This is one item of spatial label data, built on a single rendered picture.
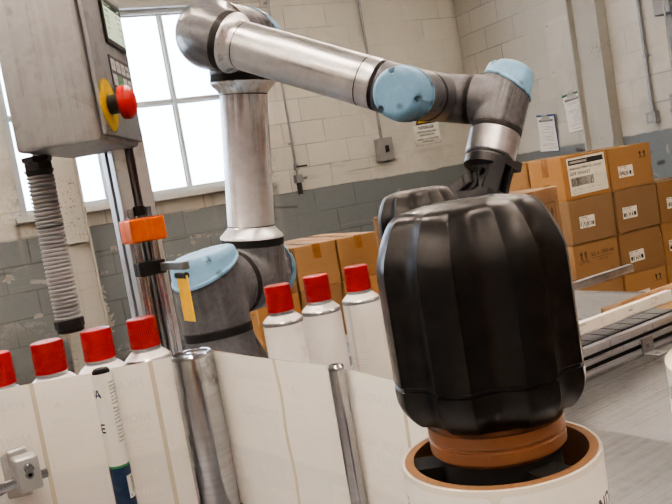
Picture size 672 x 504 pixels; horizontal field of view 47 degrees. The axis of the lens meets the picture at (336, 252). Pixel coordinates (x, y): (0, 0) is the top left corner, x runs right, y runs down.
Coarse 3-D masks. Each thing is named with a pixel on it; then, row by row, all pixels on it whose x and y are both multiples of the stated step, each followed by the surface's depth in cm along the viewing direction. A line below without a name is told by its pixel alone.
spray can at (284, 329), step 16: (272, 288) 95; (288, 288) 96; (272, 304) 96; (288, 304) 96; (272, 320) 95; (288, 320) 95; (272, 336) 95; (288, 336) 95; (304, 336) 97; (272, 352) 96; (288, 352) 95; (304, 352) 96
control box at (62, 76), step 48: (0, 0) 83; (48, 0) 83; (96, 0) 89; (0, 48) 83; (48, 48) 83; (96, 48) 86; (48, 96) 84; (96, 96) 84; (48, 144) 84; (96, 144) 89
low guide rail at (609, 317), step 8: (648, 296) 135; (656, 296) 135; (664, 296) 136; (632, 304) 131; (640, 304) 132; (648, 304) 134; (656, 304) 135; (608, 312) 128; (616, 312) 129; (624, 312) 130; (632, 312) 131; (640, 312) 132; (584, 320) 125; (592, 320) 125; (600, 320) 126; (608, 320) 127; (616, 320) 129; (584, 328) 124; (592, 328) 125
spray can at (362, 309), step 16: (352, 272) 102; (368, 272) 103; (352, 288) 103; (368, 288) 103; (352, 304) 102; (368, 304) 102; (352, 320) 102; (368, 320) 102; (352, 336) 103; (368, 336) 102; (384, 336) 103; (352, 352) 104; (368, 352) 102; (384, 352) 103; (368, 368) 102; (384, 368) 103
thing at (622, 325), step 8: (648, 312) 138; (656, 312) 137; (664, 312) 136; (624, 320) 135; (632, 320) 134; (640, 320) 133; (648, 320) 133; (600, 328) 133; (608, 328) 132; (616, 328) 131; (624, 328) 130; (584, 336) 129; (592, 336) 128; (600, 336) 127; (608, 336) 127; (584, 344) 124
